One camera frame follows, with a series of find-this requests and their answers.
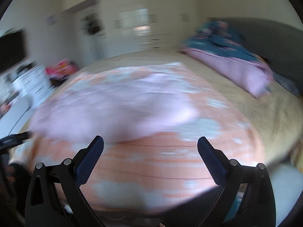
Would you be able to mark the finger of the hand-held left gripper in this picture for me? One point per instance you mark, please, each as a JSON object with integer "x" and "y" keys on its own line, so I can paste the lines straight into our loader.
{"x": 23, "y": 136}

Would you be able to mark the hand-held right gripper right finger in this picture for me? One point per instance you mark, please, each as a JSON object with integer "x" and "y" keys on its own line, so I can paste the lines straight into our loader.
{"x": 211, "y": 158}

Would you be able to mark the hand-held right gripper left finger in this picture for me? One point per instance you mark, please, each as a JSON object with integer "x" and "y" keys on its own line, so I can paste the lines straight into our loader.
{"x": 91, "y": 158}

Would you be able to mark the pink quilted jacket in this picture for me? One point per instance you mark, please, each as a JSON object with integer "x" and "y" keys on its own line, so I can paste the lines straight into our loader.
{"x": 113, "y": 108}

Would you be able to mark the white drawer unit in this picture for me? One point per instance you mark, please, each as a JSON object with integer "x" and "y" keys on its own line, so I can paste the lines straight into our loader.
{"x": 33, "y": 85}

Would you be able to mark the orange patterned blanket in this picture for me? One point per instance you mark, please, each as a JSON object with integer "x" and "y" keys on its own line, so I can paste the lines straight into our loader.
{"x": 153, "y": 160}

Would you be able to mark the beige bed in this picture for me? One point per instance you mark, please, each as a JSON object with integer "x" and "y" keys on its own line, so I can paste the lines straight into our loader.
{"x": 232, "y": 99}

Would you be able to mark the pink cartoon blanket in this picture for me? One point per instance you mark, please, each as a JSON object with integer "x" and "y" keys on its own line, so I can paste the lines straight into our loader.
{"x": 61, "y": 69}

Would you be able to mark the black television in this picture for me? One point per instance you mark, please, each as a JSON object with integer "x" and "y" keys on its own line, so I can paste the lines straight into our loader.
{"x": 11, "y": 49}

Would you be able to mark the blue floral duvet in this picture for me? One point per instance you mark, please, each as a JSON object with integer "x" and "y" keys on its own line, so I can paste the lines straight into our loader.
{"x": 236, "y": 71}

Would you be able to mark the hanging bags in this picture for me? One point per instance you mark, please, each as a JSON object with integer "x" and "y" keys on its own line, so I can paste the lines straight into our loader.
{"x": 91, "y": 24}

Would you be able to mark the grey headboard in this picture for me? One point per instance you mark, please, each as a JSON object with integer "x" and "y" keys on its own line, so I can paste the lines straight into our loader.
{"x": 284, "y": 47}

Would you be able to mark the white wardrobe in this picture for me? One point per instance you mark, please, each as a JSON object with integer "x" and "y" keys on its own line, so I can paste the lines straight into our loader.
{"x": 142, "y": 4}

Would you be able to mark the round wall clock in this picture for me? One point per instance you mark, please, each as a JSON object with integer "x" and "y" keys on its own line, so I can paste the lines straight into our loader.
{"x": 51, "y": 20}

